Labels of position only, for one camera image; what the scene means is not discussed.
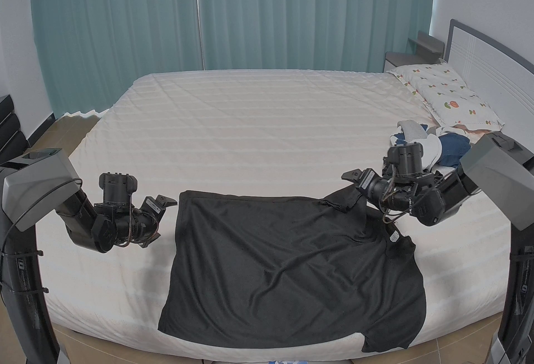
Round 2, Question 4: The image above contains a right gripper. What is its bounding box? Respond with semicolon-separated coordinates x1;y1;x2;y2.
359;173;402;211

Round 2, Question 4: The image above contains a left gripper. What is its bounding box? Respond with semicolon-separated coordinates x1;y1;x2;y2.
125;203;163;249

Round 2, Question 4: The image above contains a black T-shirt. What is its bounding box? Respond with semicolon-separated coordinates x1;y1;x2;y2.
158;189;427;354

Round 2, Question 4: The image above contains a pile of clothes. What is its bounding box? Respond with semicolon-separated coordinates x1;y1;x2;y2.
390;120;472;171

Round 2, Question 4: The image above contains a bed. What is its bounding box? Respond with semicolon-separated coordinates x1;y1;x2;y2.
35;18;534;359

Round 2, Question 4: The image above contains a white printed pillow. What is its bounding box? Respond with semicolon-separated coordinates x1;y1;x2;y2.
386;63;505;133

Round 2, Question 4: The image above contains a grey bedside table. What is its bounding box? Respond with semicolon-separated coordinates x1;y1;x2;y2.
384;31;445;73

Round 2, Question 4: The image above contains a black chest of drawers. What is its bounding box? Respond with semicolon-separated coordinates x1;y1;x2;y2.
0;95;28;167

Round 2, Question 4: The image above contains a black cable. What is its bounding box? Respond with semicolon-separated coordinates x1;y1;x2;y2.
10;178;83;231

